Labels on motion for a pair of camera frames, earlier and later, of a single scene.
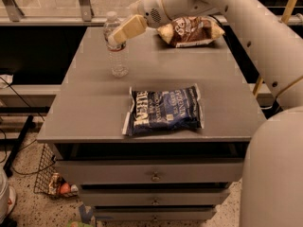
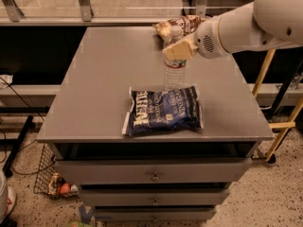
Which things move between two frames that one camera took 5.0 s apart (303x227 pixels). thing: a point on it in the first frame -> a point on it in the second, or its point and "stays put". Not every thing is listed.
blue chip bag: [160, 111] stays put
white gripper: [151, 11] -> [206, 40]
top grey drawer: [199, 171] stays put
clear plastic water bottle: [117, 53] -> [174, 71]
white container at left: [8, 198] stays put
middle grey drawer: [159, 197] stays put
